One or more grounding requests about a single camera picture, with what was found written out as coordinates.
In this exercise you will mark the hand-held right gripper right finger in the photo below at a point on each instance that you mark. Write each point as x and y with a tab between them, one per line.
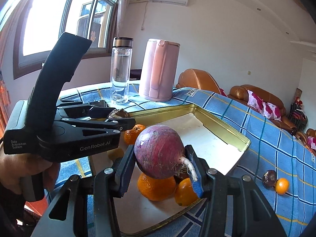
197	187

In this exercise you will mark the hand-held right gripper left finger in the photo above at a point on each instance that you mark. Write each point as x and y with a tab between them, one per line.
127	172

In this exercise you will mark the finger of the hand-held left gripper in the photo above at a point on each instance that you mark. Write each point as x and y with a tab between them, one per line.
123	124
81	109

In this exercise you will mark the small oval orange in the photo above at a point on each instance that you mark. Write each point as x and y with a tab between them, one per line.
185	193

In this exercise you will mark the large orange with stem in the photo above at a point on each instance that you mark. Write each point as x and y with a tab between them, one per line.
156	188

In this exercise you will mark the purple onion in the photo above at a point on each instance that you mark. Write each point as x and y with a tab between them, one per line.
158	150

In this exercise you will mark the gold metal tin tray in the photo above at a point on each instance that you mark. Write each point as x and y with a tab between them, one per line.
209	133

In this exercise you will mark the person's left hand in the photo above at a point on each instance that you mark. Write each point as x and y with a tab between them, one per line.
51	175

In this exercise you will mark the small mandarin orange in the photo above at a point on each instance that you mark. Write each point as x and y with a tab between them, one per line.
130	136

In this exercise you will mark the orange tassel ornament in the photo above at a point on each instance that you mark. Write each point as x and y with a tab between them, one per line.
4	91

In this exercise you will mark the clear glass bottle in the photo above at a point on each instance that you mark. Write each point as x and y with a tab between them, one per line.
121	79

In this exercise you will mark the pink electric kettle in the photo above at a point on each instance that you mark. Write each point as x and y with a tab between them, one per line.
158	74

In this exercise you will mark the blue checked tablecloth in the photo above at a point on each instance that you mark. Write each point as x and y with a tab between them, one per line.
259	140

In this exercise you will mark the brown framed window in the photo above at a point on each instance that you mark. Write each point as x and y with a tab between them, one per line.
61	12

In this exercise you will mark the round orange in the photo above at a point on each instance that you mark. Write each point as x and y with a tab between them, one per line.
282	185

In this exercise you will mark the brown leather armchair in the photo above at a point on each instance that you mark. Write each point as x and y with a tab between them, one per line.
197	79
302	137

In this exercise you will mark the beige curtain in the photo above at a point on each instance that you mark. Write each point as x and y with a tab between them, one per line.
126	9

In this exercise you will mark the long brown leather sofa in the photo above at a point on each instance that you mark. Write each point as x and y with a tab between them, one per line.
276	96

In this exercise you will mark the stacked black chairs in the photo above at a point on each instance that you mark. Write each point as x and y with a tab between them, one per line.
298	118

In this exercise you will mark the tall brown ornament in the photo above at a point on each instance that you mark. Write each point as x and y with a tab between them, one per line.
298	95

